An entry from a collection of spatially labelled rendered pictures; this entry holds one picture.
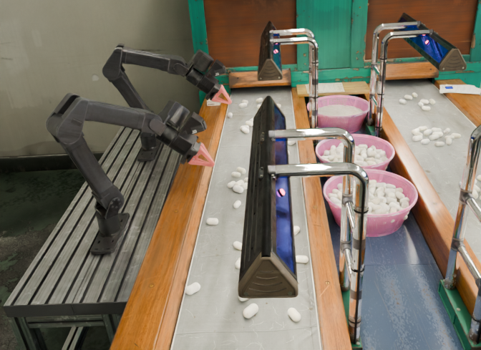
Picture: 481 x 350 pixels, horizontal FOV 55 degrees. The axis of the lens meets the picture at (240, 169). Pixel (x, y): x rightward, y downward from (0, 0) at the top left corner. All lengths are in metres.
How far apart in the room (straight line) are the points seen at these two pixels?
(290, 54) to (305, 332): 1.55
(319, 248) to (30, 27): 2.59
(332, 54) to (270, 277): 1.79
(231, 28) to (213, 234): 1.24
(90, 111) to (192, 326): 0.62
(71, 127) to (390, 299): 0.90
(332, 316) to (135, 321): 0.41
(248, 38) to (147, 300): 1.50
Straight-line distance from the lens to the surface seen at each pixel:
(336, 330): 0.99
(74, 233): 1.56
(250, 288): 0.63
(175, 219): 1.33
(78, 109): 1.28
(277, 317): 1.04
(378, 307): 1.17
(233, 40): 2.29
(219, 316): 1.06
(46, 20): 3.29
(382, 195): 1.46
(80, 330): 1.74
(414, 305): 1.19
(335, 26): 2.29
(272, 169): 0.78
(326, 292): 1.06
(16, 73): 3.48
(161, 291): 1.10
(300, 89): 2.25
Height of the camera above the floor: 1.48
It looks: 28 degrees down
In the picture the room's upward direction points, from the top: 5 degrees counter-clockwise
